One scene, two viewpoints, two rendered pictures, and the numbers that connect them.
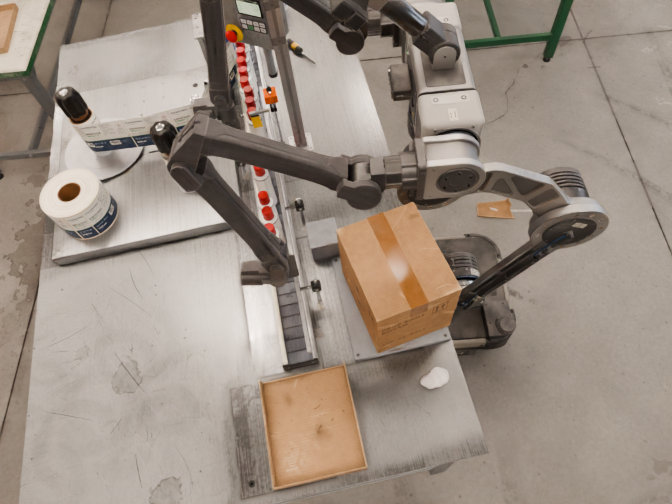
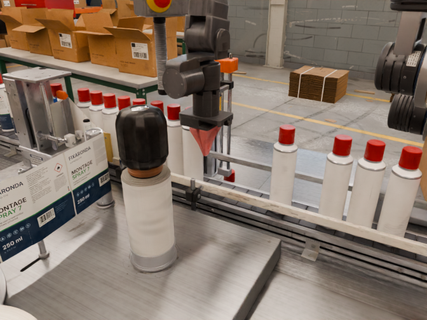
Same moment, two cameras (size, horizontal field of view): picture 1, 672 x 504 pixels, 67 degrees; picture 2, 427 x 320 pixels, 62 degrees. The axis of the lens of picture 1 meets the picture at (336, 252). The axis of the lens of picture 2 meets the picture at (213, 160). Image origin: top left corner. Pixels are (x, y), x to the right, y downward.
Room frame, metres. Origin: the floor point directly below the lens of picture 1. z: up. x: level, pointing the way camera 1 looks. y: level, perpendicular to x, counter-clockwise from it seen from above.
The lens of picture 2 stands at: (0.81, 0.87, 1.35)
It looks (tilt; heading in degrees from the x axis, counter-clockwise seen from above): 26 degrees down; 302
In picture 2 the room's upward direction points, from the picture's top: straight up
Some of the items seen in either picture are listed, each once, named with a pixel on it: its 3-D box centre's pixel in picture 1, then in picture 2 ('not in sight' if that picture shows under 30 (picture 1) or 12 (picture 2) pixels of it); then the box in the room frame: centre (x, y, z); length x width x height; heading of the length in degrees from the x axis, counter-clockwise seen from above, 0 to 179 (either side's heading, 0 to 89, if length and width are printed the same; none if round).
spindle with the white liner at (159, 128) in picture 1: (176, 157); (147, 190); (1.19, 0.48, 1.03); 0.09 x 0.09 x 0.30
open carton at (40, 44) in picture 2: not in sight; (45, 32); (3.93, -1.19, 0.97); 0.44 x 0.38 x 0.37; 89
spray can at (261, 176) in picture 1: (264, 184); (283, 169); (1.05, 0.20, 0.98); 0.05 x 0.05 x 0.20
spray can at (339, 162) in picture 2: (269, 212); (335, 182); (0.94, 0.19, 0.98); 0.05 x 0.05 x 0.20
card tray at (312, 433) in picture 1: (311, 422); not in sight; (0.29, 0.15, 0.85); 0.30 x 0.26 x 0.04; 3
